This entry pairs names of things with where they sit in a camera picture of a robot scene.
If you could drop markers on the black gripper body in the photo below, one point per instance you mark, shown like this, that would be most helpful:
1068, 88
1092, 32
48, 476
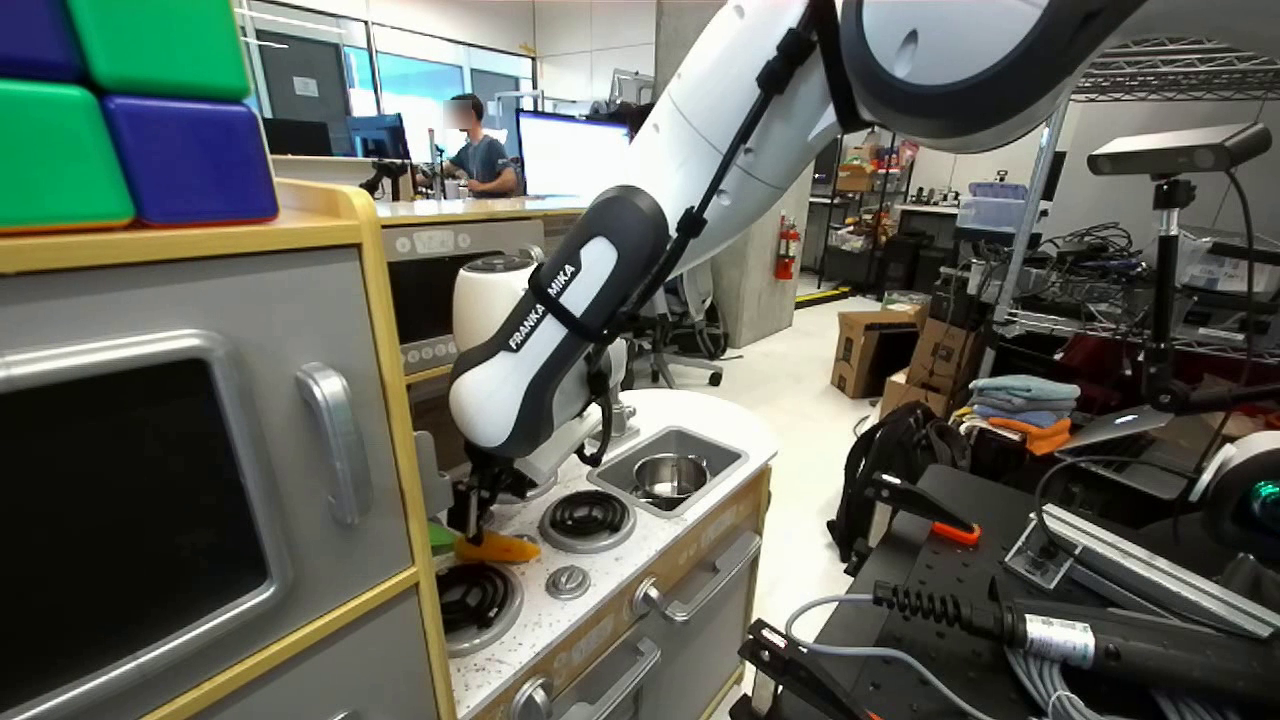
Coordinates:
499, 473

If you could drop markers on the orange toy carrot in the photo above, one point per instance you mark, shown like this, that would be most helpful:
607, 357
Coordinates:
503, 548

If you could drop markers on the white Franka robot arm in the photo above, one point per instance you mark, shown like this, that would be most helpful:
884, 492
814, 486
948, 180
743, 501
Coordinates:
721, 122

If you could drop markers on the black toy stove burner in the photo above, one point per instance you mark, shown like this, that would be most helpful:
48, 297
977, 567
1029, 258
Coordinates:
469, 600
586, 518

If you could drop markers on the silver stove knob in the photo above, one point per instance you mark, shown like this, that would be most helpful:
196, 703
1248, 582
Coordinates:
566, 582

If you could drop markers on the grey toy sink basin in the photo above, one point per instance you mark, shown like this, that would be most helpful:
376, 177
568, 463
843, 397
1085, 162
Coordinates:
622, 469

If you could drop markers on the small steel pot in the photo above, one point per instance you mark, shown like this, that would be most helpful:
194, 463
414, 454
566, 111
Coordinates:
668, 476

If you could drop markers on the toy microwave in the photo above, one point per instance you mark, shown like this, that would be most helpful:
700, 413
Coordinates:
417, 287

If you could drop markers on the grey office chair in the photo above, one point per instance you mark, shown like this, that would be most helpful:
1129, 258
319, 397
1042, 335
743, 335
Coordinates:
692, 335

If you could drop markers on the computer monitor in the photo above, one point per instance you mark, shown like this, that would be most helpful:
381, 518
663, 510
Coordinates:
568, 159

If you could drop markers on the person in dark t-shirt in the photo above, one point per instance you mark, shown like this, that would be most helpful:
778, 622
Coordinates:
479, 148

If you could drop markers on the grey wooden toy kitchen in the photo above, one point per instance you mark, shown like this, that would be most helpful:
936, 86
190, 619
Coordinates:
200, 304

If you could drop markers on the red fire extinguisher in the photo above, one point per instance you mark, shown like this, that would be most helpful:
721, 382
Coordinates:
787, 250

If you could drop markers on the purple-blue toy block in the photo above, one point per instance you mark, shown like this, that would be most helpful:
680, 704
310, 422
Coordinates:
194, 162

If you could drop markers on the black storage shelf rack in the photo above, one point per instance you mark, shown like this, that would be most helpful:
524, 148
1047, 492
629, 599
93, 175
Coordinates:
872, 212

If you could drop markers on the brown cardboard box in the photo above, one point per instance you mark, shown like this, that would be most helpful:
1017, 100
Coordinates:
946, 357

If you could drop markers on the folded blue cloth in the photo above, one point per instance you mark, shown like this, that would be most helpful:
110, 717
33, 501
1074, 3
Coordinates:
1026, 394

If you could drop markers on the large green toy block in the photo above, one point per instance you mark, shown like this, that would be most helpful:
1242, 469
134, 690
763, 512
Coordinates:
55, 159

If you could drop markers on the green toy block rounded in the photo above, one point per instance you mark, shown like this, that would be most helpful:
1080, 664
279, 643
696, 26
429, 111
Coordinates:
161, 41

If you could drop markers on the translucent blue storage bin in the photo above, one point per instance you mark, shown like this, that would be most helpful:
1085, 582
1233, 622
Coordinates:
992, 211

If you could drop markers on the dark blue toy block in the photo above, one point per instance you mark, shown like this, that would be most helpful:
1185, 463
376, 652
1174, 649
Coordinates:
33, 32

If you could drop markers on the silver aluminium extrusion bar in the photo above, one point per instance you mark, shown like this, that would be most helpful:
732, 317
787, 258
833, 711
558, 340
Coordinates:
1159, 567

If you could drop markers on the black camera stand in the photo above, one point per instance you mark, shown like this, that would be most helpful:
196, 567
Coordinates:
1168, 263

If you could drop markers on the grey stereo camera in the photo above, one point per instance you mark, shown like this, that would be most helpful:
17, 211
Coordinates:
1177, 148

